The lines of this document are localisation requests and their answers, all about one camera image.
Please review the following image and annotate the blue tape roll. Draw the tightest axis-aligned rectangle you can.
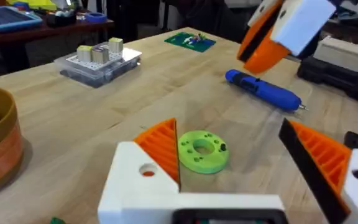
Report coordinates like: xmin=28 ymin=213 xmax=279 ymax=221
xmin=84 ymin=12 xmax=108 ymax=24

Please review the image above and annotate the yellow board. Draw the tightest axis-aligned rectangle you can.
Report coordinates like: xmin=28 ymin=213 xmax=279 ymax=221
xmin=6 ymin=0 xmax=58 ymax=12

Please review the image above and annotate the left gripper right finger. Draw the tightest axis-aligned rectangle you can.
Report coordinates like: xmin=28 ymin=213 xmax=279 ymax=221
xmin=278 ymin=118 xmax=358 ymax=224

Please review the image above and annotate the green board with blocks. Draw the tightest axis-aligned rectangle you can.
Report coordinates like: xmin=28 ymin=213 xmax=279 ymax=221
xmin=163 ymin=31 xmax=217 ymax=54

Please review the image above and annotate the white box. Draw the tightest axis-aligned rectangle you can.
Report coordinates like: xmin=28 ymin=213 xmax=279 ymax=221
xmin=312 ymin=35 xmax=358 ymax=78

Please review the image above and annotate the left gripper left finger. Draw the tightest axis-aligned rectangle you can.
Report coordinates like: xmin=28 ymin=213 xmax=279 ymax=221
xmin=97 ymin=118 xmax=181 ymax=224

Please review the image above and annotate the clear box with blocks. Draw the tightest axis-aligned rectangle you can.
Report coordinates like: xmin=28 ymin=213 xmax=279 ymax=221
xmin=53 ymin=37 xmax=142 ymax=89

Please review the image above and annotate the blue flat tray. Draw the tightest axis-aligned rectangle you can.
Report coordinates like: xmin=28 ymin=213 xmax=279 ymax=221
xmin=0 ymin=6 xmax=44 ymax=33

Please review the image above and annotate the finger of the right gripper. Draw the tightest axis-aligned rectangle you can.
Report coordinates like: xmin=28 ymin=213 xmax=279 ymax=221
xmin=243 ymin=0 xmax=337 ymax=75
xmin=237 ymin=0 xmax=285 ymax=62

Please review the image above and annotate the brown side table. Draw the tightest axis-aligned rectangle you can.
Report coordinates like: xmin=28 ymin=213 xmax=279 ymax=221
xmin=0 ymin=18 xmax=115 ymax=47

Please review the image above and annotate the black tool case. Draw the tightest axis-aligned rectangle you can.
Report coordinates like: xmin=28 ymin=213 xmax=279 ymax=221
xmin=296 ymin=55 xmax=358 ymax=103

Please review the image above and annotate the blue electric screwdriver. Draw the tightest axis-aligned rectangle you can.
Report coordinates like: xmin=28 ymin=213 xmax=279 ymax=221
xmin=224 ymin=68 xmax=309 ymax=112

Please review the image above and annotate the green disc with holes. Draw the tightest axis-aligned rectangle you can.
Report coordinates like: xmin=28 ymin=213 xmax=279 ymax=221
xmin=177 ymin=129 xmax=230 ymax=175

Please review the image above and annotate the black bin with items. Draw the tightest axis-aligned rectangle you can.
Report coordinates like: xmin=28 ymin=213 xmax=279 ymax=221
xmin=45 ymin=9 xmax=78 ymax=27

